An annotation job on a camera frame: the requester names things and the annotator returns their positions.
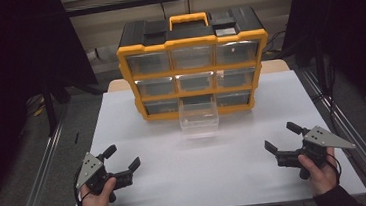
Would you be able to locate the clear plastic drawer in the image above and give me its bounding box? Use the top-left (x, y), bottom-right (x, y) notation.
top-left (177, 94), bottom-right (222, 140)

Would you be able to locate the grid of small clear drawers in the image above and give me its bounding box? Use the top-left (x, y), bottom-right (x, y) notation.
top-left (125, 39), bottom-right (265, 117)

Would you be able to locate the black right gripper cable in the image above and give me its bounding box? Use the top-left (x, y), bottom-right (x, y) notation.
top-left (324, 152), bottom-right (344, 187)

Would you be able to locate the yellow floor cable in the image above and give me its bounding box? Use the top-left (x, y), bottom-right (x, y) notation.
top-left (24, 94), bottom-right (48, 119)

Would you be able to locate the black curtain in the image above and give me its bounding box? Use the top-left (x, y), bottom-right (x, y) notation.
top-left (0, 0), bottom-right (109, 206)
top-left (276, 0), bottom-right (366, 138)

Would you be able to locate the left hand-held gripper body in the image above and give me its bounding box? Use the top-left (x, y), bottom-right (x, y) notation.
top-left (73, 148), bottom-right (137, 198)

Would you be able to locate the yellow black organizer cabinet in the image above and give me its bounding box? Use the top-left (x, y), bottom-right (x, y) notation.
top-left (112, 4), bottom-right (276, 124)

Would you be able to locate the person's right hand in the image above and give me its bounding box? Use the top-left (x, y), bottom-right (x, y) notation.
top-left (297, 146), bottom-right (342, 199)

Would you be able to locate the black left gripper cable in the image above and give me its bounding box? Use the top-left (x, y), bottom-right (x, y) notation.
top-left (71, 167), bottom-right (93, 206)

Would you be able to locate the black metal stand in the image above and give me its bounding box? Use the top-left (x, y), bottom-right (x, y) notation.
top-left (39, 73), bottom-right (107, 138)

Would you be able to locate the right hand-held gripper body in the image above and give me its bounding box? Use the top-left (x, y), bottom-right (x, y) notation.
top-left (273, 122), bottom-right (358, 172)

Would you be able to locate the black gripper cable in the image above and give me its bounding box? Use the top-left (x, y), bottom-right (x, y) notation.
top-left (71, 167), bottom-right (93, 206)
top-left (324, 152), bottom-right (344, 187)

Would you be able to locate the white table cover sheet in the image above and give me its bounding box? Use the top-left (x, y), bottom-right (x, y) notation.
top-left (60, 64), bottom-right (366, 206)

